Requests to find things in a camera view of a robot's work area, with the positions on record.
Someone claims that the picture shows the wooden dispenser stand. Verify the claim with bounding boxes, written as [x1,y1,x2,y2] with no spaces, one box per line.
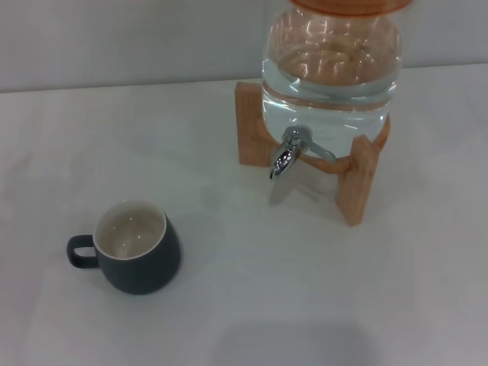
[233,81,392,228]

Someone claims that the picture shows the glass water dispenser jar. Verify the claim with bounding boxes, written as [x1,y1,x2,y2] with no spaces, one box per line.
[260,7,404,143]

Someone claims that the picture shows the orange dispenser lid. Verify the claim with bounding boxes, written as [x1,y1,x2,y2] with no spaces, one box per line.
[290,0,414,17]

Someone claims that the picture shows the chrome faucet tap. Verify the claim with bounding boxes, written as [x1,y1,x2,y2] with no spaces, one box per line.
[268,125,337,181]

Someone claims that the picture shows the black ceramic cup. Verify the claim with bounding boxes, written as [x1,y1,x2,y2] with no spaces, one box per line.
[67,198,183,295]

